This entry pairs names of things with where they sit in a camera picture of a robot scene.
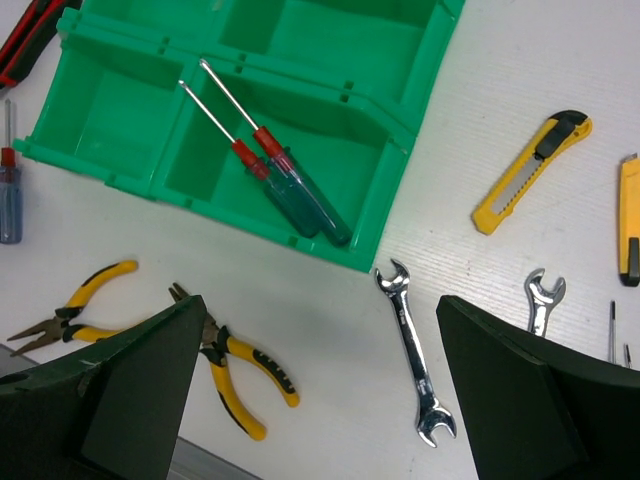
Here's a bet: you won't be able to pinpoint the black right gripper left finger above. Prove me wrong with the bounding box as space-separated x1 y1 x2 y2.
1 296 205 479

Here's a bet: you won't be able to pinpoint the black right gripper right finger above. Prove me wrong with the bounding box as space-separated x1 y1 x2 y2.
436 295 639 479

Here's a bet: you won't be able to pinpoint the chrome open-end wrench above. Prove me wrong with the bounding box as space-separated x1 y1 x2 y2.
524 268 567 337
375 258 457 448

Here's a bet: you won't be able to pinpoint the green black precision screwdriver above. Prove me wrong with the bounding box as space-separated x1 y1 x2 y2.
608 300 617 364

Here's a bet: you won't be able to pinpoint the yellow needle-nose pliers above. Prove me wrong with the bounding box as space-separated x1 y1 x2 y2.
168 282 301 442

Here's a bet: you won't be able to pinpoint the yellow utility knife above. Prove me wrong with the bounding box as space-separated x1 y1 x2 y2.
471 110 593 235
618 153 639 287

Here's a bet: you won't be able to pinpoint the red blue clear screwdriver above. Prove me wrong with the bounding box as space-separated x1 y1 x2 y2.
199 58 352 246

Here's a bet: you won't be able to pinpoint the red black utility knife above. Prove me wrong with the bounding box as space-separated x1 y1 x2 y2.
1 0 83 89

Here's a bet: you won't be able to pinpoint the green compartment tray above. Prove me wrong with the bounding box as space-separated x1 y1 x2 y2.
15 1 463 272

